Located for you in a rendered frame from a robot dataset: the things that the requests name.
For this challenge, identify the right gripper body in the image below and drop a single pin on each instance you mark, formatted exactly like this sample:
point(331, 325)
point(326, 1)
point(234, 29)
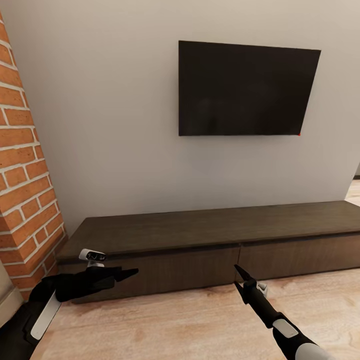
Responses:
point(252, 296)

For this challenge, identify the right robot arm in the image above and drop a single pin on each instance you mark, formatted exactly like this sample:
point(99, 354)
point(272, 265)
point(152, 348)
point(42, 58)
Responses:
point(294, 345)

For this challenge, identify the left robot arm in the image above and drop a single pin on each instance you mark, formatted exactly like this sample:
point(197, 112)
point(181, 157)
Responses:
point(20, 335)

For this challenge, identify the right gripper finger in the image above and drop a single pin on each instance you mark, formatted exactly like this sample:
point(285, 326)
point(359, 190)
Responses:
point(239, 287)
point(245, 275)

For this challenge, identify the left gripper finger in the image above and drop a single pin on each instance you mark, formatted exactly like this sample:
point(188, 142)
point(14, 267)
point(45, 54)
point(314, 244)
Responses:
point(97, 275)
point(125, 274)

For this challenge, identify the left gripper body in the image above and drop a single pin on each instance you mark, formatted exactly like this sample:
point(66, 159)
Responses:
point(80, 283)

